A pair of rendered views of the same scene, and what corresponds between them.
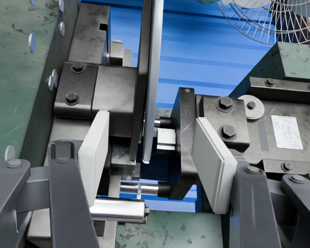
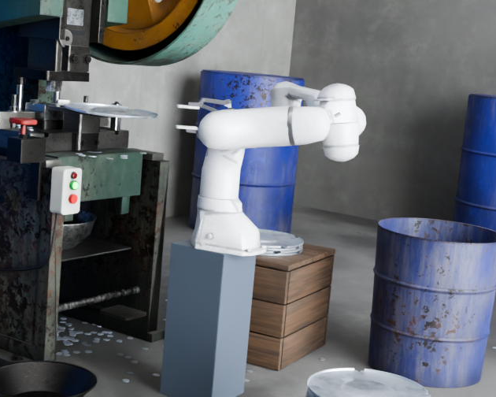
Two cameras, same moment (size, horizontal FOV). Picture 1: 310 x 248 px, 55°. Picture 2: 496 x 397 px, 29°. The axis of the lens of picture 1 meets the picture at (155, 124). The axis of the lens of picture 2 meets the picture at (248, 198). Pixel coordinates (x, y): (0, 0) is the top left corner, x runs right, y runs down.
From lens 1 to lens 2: 307 cm
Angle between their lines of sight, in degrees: 87
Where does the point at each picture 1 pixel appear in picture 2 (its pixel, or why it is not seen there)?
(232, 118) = (79, 54)
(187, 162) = (85, 78)
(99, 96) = (94, 130)
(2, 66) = (107, 170)
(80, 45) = (57, 146)
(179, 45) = not seen: outside the picture
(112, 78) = (86, 125)
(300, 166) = (101, 22)
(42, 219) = (124, 143)
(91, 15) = not seen: hidden behind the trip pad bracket
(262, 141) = (79, 34)
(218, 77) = not seen: outside the picture
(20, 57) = (104, 165)
